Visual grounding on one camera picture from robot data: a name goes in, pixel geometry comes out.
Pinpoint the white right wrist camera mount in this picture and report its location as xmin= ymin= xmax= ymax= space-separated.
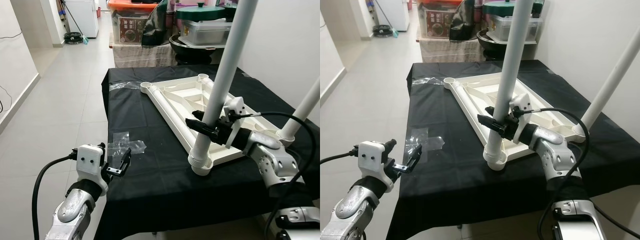
xmin=222 ymin=96 xmax=247 ymax=150
xmin=509 ymin=93 xmax=532 ymax=143

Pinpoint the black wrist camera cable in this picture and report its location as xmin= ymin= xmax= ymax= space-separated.
xmin=242 ymin=111 xmax=318 ymax=240
xmin=320 ymin=146 xmax=362 ymax=166
xmin=31 ymin=152 xmax=81 ymax=240
xmin=520 ymin=107 xmax=592 ymax=240

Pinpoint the dark green round lid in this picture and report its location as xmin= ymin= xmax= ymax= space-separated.
xmin=175 ymin=2 xmax=228 ymax=21
xmin=482 ymin=0 xmax=543 ymax=16

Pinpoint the clear plastic storage bin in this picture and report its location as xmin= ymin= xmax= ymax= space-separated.
xmin=179 ymin=19 xmax=233 ymax=47
xmin=487 ymin=14 xmax=543 ymax=43

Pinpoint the broom with teal head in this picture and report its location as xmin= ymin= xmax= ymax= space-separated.
xmin=375 ymin=0 xmax=400 ymax=38
xmin=60 ymin=0 xmax=90 ymax=45

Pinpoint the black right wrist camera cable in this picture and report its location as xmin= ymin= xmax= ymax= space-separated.
xmin=520 ymin=107 xmax=592 ymax=240
xmin=242 ymin=111 xmax=318 ymax=240

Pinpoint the storage box with orange lid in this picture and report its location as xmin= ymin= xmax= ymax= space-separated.
xmin=417 ymin=0 xmax=463 ymax=41
xmin=108 ymin=0 xmax=156 ymax=47

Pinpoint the black round wok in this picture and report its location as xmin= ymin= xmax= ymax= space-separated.
xmin=476 ymin=29 xmax=538 ymax=62
xmin=169 ymin=34 xmax=231 ymax=65

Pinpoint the white plastic children table top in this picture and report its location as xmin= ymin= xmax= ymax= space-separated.
xmin=442 ymin=70 xmax=586 ymax=172
xmin=140 ymin=72 xmax=293 ymax=177

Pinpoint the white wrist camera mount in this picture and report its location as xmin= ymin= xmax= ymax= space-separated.
xmin=222 ymin=96 xmax=247 ymax=150
xmin=75 ymin=144 xmax=110 ymax=196
xmin=357 ymin=141 xmax=393 ymax=193
xmin=509 ymin=93 xmax=532 ymax=143

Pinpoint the black tablecloth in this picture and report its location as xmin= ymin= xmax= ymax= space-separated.
xmin=386 ymin=59 xmax=640 ymax=240
xmin=94 ymin=64 xmax=321 ymax=240

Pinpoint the black plastic bag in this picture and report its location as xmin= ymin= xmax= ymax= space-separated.
xmin=449 ymin=0 xmax=481 ymax=43
xmin=141 ymin=0 xmax=173 ymax=48

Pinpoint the beige patterned table cloth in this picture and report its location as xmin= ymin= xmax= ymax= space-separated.
xmin=417 ymin=37 xmax=483 ymax=64
xmin=110 ymin=42 xmax=176 ymax=68

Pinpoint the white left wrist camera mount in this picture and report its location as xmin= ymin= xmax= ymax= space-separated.
xmin=75 ymin=144 xmax=110 ymax=196
xmin=357 ymin=141 xmax=393 ymax=193

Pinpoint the clear crossed tape patch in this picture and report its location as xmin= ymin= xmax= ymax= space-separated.
xmin=107 ymin=131 xmax=147 ymax=161
xmin=406 ymin=127 xmax=446 ymax=158

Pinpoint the black left wrist camera cable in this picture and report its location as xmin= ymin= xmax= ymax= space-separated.
xmin=320 ymin=146 xmax=362 ymax=166
xmin=31 ymin=152 xmax=81 ymax=240

